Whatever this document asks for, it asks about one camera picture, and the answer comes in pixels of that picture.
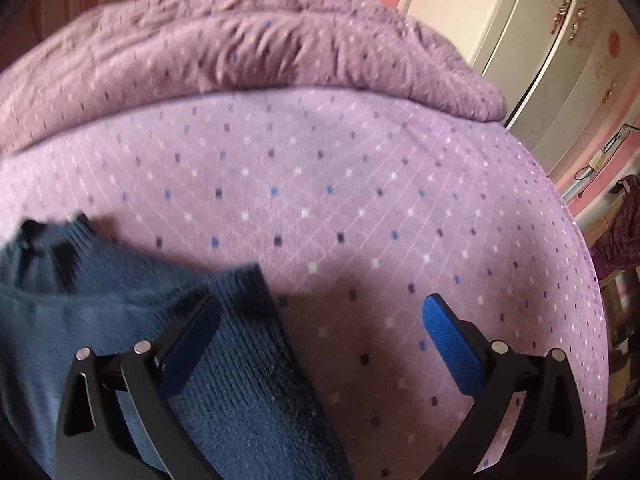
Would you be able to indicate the bed with purple dotted sheet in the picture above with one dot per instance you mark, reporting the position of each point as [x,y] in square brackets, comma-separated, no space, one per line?
[350,185]

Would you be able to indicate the purple dotted duvet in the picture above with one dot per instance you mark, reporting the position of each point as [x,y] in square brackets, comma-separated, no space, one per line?
[250,45]

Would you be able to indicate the white wardrobe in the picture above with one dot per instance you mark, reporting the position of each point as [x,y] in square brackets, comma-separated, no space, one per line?
[565,60]

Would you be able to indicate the navy diamond-pattern knit sweater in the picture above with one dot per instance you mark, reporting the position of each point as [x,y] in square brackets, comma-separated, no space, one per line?
[240,390]

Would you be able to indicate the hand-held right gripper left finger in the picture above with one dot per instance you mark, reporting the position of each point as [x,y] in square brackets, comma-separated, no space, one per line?
[192,350]

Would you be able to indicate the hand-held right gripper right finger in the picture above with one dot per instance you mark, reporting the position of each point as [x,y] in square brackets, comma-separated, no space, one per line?
[452,345]

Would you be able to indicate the dark red hanging clothing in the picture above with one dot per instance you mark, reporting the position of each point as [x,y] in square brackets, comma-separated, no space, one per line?
[620,240]

